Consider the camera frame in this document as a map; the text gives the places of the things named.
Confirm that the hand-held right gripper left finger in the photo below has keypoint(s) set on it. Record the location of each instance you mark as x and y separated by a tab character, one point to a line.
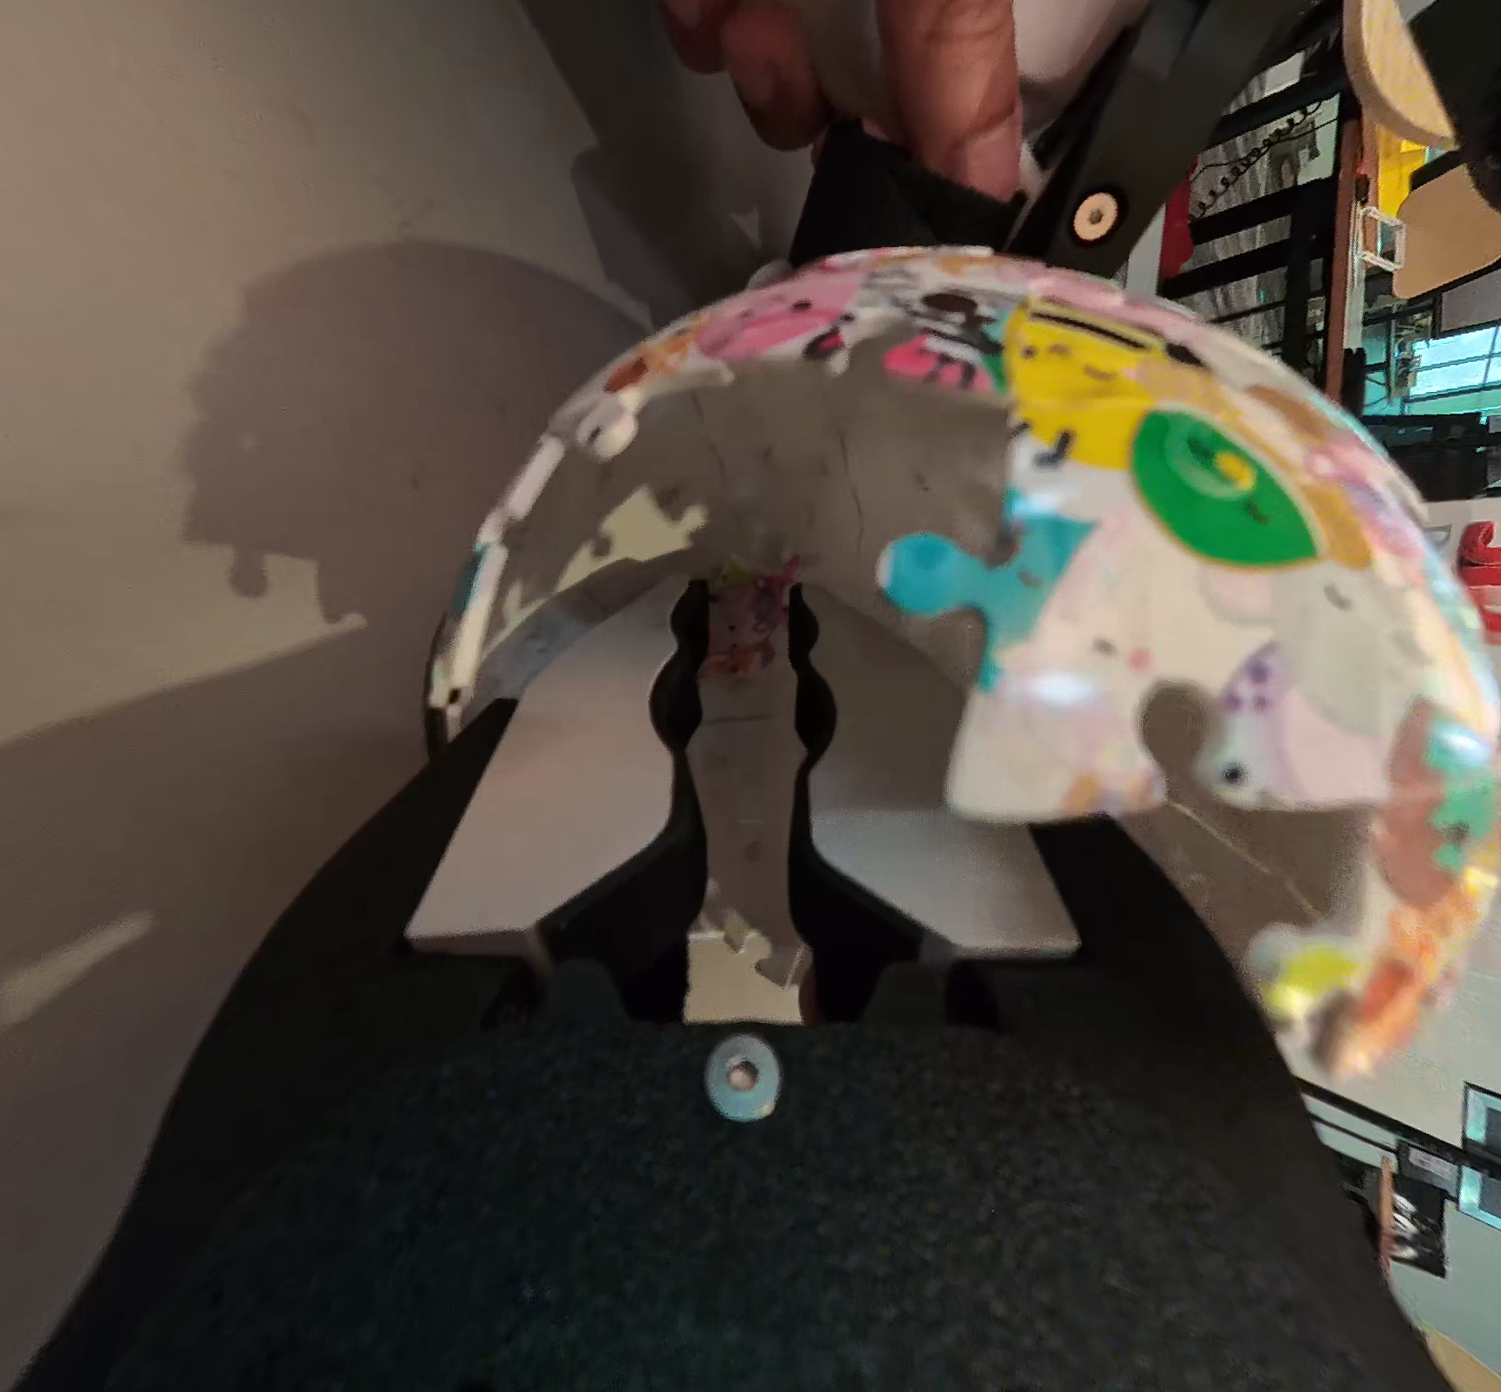
553	829

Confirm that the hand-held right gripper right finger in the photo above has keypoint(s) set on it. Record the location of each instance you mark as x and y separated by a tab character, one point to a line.
949	853

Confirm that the colourful puzzle ball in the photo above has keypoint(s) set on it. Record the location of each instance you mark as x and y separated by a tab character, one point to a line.
1174	525

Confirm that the person's left hand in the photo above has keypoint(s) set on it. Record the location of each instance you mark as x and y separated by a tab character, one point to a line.
949	31

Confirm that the light wooden board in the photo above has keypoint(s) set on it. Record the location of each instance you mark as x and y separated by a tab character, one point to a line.
1395	54

